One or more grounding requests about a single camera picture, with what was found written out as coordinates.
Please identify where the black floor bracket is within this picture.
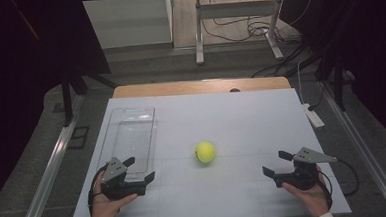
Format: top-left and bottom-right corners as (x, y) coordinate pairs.
(66, 125), (92, 150)

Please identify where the white power strip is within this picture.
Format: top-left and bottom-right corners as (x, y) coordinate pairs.
(302, 102), (326, 130)

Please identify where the black metal stand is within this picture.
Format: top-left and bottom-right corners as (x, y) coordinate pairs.
(313, 52), (349, 114)
(59, 71), (90, 128)

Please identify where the person's left hand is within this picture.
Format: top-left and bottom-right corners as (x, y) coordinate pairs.
(85, 170), (140, 217)

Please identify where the white power strip cable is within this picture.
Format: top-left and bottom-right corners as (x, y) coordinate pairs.
(296, 60), (307, 106)

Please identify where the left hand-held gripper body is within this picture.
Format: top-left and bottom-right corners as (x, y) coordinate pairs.
(98, 155), (148, 201)

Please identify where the clear plastic tray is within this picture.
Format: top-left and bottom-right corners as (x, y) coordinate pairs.
(94, 105), (160, 186)

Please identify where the aluminium rail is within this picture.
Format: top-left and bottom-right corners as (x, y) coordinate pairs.
(319, 77), (386, 217)
(17, 93), (92, 217)

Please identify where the tangle of black floor cables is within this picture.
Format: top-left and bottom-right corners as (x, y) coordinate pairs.
(200, 0), (314, 46)

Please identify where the person's right hand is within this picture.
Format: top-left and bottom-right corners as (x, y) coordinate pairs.
(280, 163), (335, 217)

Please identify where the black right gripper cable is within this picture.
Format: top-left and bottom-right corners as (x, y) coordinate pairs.
(316, 157), (361, 211)

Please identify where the wooden table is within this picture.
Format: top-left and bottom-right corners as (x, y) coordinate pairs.
(112, 75), (292, 100)

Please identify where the white metal desk frame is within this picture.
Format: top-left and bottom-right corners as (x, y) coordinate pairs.
(192, 0), (291, 66)

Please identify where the white cabinet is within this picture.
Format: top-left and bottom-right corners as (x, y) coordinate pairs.
(82, 0), (176, 51)

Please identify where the black plug cable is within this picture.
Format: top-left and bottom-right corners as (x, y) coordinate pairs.
(307, 81), (326, 112)

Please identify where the dark curtain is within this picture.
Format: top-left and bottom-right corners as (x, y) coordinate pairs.
(277, 0), (386, 159)
(0, 0), (119, 214)

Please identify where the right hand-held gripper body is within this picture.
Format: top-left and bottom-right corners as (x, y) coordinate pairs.
(272, 145), (339, 192)

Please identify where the yellow tennis ball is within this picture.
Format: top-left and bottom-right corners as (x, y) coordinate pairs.
(194, 140), (217, 164)

